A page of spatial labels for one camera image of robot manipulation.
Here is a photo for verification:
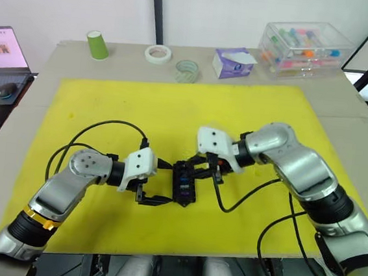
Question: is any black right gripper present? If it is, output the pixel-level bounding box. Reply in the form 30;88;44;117
184;151;236;186

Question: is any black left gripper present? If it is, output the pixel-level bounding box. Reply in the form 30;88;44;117
124;156;178;209

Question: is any black fuse box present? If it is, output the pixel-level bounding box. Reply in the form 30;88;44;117
169;158;202;209

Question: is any yellow foam mat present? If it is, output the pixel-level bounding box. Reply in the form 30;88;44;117
0;58;339;276

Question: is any clear tape roll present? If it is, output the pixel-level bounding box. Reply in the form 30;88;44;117
173;58;201;85

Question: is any purple white tissue pack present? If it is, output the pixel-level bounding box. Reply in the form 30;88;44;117
210;44;260;84

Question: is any white tape roll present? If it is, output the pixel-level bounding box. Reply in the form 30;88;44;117
143;42;173;67

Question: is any clear acrylic drawer organizer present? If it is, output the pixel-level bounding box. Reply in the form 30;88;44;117
254;16;358;89

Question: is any green paper cup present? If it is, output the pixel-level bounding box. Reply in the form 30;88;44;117
84;29;112;62

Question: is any black vertical pole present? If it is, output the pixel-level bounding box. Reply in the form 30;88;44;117
146;0;168;45

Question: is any black computer mouse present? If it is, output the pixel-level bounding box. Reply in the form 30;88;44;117
0;81;18;100

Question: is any open laptop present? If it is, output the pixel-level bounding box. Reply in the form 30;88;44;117
0;25;44;108

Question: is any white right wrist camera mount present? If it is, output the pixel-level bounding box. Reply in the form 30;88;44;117
193;124;249;175

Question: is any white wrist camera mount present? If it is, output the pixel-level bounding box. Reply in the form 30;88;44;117
116;145;162;197
193;124;249;175

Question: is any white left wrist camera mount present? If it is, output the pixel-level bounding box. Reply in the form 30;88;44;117
116;145;162;197

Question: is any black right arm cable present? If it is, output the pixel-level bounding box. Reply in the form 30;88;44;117
202;165;362;276

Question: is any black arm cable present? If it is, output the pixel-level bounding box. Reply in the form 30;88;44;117
202;165;362;276
44;114;151;190

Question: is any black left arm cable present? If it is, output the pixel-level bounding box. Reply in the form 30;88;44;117
44;114;151;190

